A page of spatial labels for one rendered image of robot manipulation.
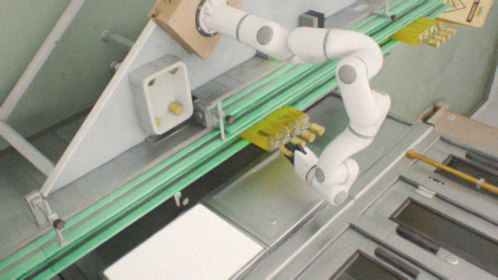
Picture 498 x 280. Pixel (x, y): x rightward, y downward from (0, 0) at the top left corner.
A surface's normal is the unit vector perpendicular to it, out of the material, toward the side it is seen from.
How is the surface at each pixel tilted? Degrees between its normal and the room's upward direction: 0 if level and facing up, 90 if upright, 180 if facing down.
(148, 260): 90
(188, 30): 5
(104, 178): 90
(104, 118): 0
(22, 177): 90
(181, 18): 5
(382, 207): 90
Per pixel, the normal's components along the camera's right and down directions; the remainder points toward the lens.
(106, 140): 0.72, 0.38
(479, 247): -0.07, -0.80
